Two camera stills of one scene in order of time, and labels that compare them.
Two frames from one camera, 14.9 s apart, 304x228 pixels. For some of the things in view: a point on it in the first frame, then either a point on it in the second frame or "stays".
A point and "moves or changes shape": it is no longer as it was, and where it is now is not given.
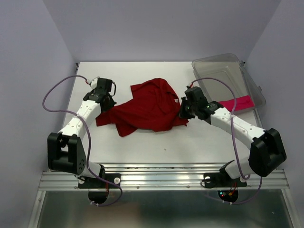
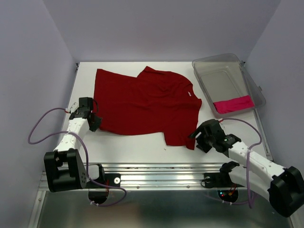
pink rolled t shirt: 243,102 stays
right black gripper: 183,114 -> 202,146
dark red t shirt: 155,107 moves or changes shape
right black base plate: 222,179 stays
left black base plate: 98,183 stays
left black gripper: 111,103 -> 97,123
